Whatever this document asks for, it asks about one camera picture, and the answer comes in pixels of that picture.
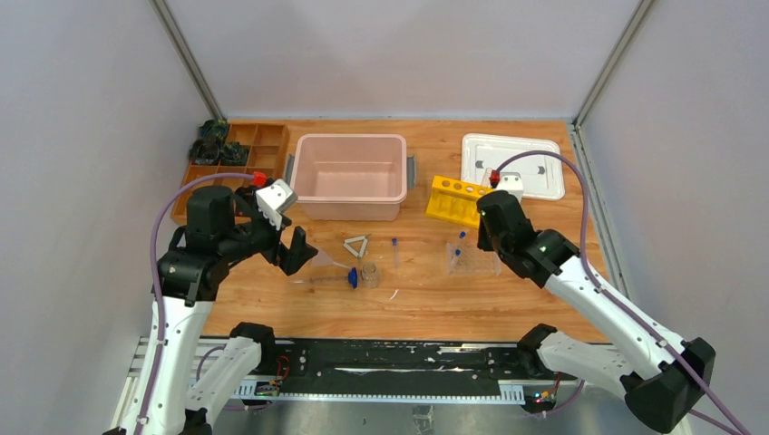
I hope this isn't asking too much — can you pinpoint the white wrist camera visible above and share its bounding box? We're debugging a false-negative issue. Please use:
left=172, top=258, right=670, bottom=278
left=256, top=179, right=298, bottom=230
left=495, top=172, right=524, bottom=202

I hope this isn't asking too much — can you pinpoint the clay pipe triangle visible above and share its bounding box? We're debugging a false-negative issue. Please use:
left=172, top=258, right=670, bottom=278
left=343, top=235, right=369, bottom=259

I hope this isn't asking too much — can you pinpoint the white plastic lid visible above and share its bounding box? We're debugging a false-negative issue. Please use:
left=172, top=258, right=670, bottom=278
left=461, top=132, right=566, bottom=201

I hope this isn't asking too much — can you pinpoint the wooden compartment tray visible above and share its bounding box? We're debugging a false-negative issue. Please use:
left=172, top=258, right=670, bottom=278
left=182, top=121, right=289, bottom=191

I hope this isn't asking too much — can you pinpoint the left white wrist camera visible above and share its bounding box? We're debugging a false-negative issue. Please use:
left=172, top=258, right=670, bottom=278
left=256, top=179, right=298, bottom=230

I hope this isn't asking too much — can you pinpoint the clear glass test tube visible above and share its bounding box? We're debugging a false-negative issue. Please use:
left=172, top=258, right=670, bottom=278
left=482, top=168, right=493, bottom=188

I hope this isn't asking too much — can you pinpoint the clear plastic funnel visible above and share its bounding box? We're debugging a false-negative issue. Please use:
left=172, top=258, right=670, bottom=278
left=310, top=247, right=351, bottom=269

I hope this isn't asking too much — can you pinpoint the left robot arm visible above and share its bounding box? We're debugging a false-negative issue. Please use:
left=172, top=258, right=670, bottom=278
left=111, top=179, right=318, bottom=434

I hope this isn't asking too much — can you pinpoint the clear well plate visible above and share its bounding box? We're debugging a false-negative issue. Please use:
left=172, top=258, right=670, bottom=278
left=445, top=243, right=501, bottom=276

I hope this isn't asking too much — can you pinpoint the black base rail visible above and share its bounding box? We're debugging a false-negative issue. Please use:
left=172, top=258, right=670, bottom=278
left=235, top=338, right=577, bottom=404

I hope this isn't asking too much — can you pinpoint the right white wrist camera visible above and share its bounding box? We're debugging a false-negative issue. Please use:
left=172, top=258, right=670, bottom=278
left=495, top=172, right=524, bottom=202

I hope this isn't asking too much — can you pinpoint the yellow test tube rack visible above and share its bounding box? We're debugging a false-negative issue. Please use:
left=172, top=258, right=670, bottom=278
left=424, top=175, right=493, bottom=228

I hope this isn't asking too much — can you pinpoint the small glass jar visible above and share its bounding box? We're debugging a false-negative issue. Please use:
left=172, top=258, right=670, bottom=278
left=360, top=262, right=381, bottom=288

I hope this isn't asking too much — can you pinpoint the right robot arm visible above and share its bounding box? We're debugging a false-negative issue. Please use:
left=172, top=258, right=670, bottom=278
left=477, top=191, right=715, bottom=433

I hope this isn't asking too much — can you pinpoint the pink plastic bin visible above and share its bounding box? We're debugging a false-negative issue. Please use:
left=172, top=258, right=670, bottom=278
left=284, top=133, right=416, bottom=221

